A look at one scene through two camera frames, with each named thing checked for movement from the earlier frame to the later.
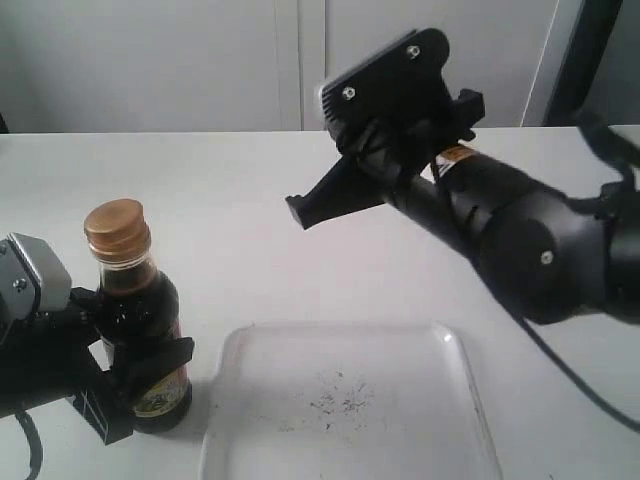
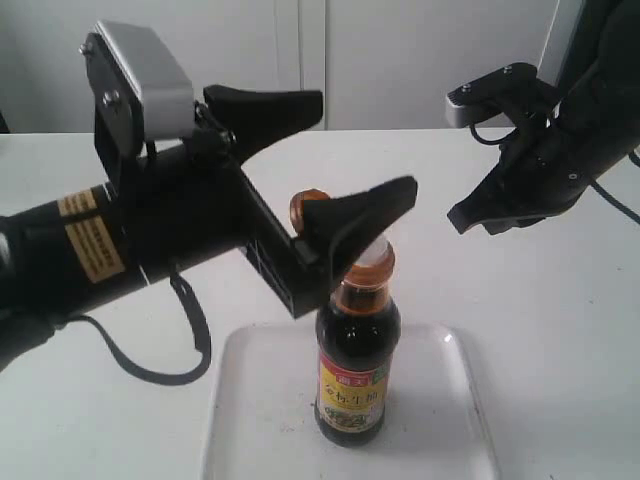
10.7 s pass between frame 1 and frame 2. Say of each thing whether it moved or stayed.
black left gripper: moved
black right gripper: moved
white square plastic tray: stayed
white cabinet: stayed
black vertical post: stayed
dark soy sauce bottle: moved
